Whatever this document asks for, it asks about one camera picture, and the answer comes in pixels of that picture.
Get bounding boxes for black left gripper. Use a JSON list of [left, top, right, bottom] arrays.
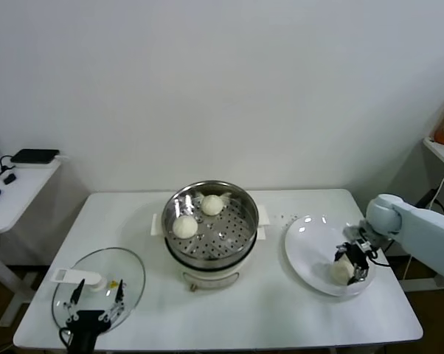
[[63, 279, 127, 354]]

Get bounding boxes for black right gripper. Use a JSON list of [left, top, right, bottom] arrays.
[[333, 239, 371, 286]]

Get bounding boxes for white steamed baozi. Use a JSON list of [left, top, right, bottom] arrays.
[[201, 194, 223, 217], [172, 215, 199, 239], [328, 257, 355, 287]]

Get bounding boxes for steel perforated steamer basket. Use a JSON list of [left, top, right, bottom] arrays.
[[161, 180, 260, 261]]

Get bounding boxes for white round plate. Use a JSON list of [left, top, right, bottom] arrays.
[[282, 214, 377, 298]]

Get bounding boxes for white electric cooker pot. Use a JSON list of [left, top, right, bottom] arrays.
[[150, 206, 273, 292]]

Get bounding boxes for white side desk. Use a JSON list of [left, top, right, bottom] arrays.
[[0, 154, 75, 327]]

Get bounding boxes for black flat box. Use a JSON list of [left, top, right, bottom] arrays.
[[10, 148, 60, 165]]

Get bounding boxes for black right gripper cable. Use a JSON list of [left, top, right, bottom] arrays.
[[367, 246, 391, 266]]

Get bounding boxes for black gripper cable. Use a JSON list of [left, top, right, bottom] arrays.
[[58, 326, 75, 347], [367, 246, 391, 266]]

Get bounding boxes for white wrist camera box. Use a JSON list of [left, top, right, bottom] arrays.
[[341, 223, 369, 240]]

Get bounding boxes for glass lid with white handle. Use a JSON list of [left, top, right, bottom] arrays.
[[51, 246, 148, 339]]

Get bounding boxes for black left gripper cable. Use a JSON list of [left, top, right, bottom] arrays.
[[58, 326, 75, 347]]

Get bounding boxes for black power cable with adapter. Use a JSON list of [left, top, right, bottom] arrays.
[[415, 187, 444, 218]]

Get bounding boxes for white desk with base frame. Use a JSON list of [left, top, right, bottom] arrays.
[[398, 136, 444, 296]]

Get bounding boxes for thin black desk cable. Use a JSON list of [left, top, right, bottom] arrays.
[[0, 154, 17, 178]]

